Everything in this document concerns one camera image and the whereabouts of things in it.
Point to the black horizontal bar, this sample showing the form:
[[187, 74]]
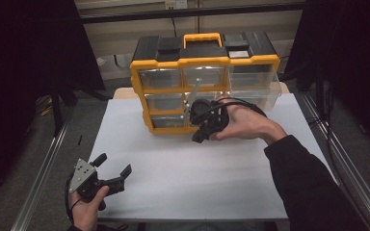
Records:
[[141, 16]]

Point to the clear plastic drawer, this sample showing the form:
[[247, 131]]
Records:
[[257, 86]]

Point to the black stand post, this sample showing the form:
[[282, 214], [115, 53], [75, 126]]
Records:
[[57, 118]]

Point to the grid of clear drawers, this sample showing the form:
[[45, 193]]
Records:
[[163, 102]]

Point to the white wall outlet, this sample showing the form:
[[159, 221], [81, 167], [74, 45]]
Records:
[[176, 4]]

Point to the person's right hand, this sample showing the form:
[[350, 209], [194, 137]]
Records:
[[247, 125]]

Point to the yellow black organizer case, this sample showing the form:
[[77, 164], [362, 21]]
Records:
[[205, 51]]

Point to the aluminium rail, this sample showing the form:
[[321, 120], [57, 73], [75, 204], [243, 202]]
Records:
[[41, 179], [359, 187]]

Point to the white paper scrap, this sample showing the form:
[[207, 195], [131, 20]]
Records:
[[101, 61]]

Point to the black curtain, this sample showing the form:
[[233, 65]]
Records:
[[359, 48], [13, 64]]

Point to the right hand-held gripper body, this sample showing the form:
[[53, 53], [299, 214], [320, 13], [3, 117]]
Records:
[[205, 117]]

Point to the person's left hand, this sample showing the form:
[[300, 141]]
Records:
[[85, 215]]

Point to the small black floor object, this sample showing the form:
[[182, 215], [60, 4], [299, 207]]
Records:
[[80, 140]]

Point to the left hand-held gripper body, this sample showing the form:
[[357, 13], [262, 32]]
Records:
[[85, 183]]

